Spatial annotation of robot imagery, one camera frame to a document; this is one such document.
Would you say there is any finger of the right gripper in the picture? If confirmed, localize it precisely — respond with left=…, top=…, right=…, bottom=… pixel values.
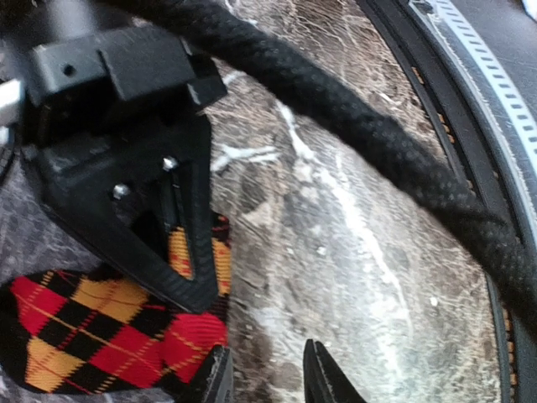
left=21, top=115, right=218, bottom=313

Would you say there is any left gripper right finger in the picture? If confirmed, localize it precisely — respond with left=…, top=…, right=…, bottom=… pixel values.
left=303, top=339, right=366, bottom=403

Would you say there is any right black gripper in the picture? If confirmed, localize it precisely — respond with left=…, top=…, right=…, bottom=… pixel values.
left=1, top=1, right=227, bottom=165

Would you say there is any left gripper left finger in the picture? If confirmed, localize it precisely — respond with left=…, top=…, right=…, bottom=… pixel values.
left=184, top=345, right=234, bottom=403

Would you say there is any argyle red orange black sock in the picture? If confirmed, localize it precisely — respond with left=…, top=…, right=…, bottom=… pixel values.
left=1, top=214, right=232, bottom=395

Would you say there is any black braided cable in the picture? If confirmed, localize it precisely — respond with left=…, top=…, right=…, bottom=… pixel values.
left=96, top=0, right=537, bottom=332

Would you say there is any black front rail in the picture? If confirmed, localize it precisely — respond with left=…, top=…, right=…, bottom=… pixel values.
left=356, top=0, right=537, bottom=403

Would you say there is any white slotted cable duct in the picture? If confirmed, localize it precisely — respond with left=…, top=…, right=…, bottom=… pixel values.
left=404, top=1, right=536, bottom=208

